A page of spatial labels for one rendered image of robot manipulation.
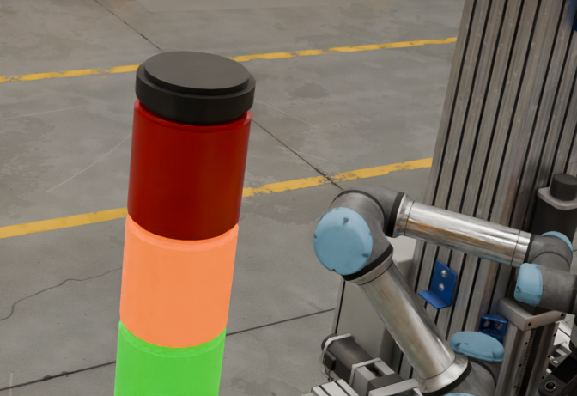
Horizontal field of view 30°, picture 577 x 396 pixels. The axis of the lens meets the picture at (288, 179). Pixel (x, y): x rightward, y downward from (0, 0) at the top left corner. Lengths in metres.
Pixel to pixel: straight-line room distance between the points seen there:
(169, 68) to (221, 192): 0.06
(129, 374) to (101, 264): 4.37
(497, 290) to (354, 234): 0.57
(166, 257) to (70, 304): 4.12
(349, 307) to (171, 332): 2.35
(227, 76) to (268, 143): 5.77
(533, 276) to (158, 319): 1.62
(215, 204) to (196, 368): 0.08
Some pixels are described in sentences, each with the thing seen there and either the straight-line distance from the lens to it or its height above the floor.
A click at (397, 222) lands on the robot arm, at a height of 1.52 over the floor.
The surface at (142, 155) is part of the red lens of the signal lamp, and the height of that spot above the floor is 2.31.
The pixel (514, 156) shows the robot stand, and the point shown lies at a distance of 2.33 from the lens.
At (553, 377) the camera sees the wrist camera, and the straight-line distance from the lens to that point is 2.13.
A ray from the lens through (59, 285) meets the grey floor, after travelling 4.71.
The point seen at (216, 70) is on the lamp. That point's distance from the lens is 0.45.
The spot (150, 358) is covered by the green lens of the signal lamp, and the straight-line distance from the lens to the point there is 0.49.
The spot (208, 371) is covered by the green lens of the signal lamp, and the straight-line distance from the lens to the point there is 0.50.
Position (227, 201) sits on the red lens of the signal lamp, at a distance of 0.46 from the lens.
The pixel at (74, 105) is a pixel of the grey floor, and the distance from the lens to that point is 6.49.
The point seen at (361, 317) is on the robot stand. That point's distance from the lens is 2.80.
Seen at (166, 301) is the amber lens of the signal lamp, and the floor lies 2.24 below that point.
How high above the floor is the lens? 2.50
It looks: 25 degrees down
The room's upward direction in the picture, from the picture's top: 8 degrees clockwise
